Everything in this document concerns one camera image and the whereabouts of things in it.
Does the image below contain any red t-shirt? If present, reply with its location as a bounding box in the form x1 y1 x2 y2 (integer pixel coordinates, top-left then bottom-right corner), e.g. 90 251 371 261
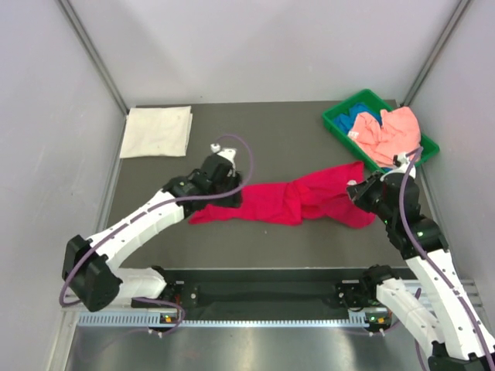
189 162 375 229

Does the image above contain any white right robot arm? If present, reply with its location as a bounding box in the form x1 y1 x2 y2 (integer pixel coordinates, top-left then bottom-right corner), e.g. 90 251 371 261
346 172 494 370

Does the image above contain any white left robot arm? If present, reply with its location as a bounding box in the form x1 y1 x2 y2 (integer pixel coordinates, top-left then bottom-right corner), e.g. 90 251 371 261
62 148 242 312

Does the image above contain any salmon pink t-shirt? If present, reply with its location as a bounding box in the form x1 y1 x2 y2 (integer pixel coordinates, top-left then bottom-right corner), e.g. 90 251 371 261
347 107 421 168

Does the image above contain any green plastic bin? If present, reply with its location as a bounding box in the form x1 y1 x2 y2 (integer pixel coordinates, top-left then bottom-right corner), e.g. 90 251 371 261
322 89 439 172

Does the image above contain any blue t-shirt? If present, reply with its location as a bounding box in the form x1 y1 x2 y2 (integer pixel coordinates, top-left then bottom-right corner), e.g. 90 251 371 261
333 103 382 134

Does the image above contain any folded white t-shirt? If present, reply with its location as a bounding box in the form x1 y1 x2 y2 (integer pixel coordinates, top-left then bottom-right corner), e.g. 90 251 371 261
119 106 193 159

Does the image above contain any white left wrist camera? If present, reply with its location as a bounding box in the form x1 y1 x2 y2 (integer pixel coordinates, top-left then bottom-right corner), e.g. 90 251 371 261
210 143 237 170

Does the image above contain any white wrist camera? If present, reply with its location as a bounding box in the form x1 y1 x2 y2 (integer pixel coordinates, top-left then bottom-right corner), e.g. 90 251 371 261
210 143 237 170
390 151 416 179

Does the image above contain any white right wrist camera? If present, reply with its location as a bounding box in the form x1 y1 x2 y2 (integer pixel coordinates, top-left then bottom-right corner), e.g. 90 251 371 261
390 151 416 179

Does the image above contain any aluminium frame rail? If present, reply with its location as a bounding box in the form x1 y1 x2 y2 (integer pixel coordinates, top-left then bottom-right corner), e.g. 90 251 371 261
404 280 483 312

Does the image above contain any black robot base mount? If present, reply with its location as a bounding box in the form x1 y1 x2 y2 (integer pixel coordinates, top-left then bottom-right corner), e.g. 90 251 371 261
131 268 387 322

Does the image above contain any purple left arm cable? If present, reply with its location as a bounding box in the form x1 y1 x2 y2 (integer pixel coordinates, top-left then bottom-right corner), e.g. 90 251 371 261
58 134 255 308

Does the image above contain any grey slotted cable duct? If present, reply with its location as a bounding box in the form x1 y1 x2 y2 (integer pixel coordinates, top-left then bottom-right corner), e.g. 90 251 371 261
77 311 391 328

